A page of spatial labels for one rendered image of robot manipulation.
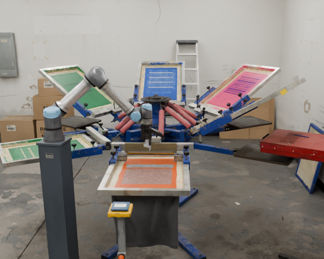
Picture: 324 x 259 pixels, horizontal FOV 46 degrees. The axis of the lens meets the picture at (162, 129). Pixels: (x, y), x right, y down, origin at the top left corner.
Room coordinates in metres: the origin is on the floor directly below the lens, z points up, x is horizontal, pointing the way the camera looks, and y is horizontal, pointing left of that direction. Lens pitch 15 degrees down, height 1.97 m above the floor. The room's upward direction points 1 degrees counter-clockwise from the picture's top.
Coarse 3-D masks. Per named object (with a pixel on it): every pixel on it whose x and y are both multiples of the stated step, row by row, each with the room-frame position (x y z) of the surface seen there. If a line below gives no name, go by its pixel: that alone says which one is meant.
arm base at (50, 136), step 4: (48, 128) 2.57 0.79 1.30; (52, 128) 2.57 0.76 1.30; (56, 128) 2.58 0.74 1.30; (60, 128) 2.61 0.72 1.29; (44, 132) 2.61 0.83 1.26; (48, 132) 2.57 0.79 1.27; (52, 132) 2.57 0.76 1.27; (56, 132) 2.58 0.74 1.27; (60, 132) 2.60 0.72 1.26; (44, 136) 2.60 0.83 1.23; (48, 136) 2.56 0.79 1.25; (52, 136) 2.56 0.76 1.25; (56, 136) 2.58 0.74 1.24; (60, 136) 2.59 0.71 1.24; (64, 136) 2.63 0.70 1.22; (44, 140) 2.58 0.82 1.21; (48, 140) 2.56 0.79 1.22; (52, 140) 2.55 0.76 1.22; (56, 140) 2.56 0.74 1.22; (60, 140) 2.58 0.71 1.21
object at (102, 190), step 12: (132, 156) 2.97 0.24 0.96; (144, 156) 2.96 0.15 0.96; (156, 156) 2.96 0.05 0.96; (168, 156) 2.95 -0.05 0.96; (108, 168) 2.60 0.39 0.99; (108, 180) 2.40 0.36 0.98; (108, 192) 2.22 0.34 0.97; (120, 192) 2.22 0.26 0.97; (132, 192) 2.21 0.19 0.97; (144, 192) 2.21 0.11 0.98; (156, 192) 2.21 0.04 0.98; (168, 192) 2.20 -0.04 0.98; (180, 192) 2.20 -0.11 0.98
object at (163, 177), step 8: (152, 160) 2.86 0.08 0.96; (160, 160) 2.86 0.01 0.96; (168, 160) 2.86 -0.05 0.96; (152, 168) 2.69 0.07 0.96; (160, 168) 2.69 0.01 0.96; (168, 168) 2.69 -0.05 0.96; (152, 176) 2.52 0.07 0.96; (160, 176) 2.52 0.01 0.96; (168, 176) 2.52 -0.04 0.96; (176, 176) 2.52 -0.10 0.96; (152, 184) 2.38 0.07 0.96; (160, 184) 2.38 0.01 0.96; (168, 184) 2.38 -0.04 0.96
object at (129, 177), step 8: (128, 160) 2.87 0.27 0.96; (136, 160) 2.87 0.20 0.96; (144, 160) 2.86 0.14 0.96; (128, 168) 2.69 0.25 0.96; (136, 168) 2.69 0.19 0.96; (144, 168) 2.69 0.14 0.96; (120, 176) 2.53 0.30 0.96; (128, 176) 2.53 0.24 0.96; (136, 176) 2.53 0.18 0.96; (144, 176) 2.53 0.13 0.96; (120, 184) 2.38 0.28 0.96; (128, 184) 2.38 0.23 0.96; (136, 184) 2.38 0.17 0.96; (144, 184) 2.38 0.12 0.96
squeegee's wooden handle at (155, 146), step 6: (126, 144) 2.85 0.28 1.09; (132, 144) 2.85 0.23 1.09; (138, 144) 2.84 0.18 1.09; (156, 144) 2.84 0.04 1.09; (162, 144) 2.84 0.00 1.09; (168, 144) 2.83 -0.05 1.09; (174, 144) 2.83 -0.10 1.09; (126, 150) 2.85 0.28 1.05; (132, 150) 2.85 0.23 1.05; (138, 150) 2.84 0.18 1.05; (144, 150) 2.84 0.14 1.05; (156, 150) 2.84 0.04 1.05; (162, 150) 2.83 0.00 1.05; (168, 150) 2.83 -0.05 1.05; (174, 150) 2.83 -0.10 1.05
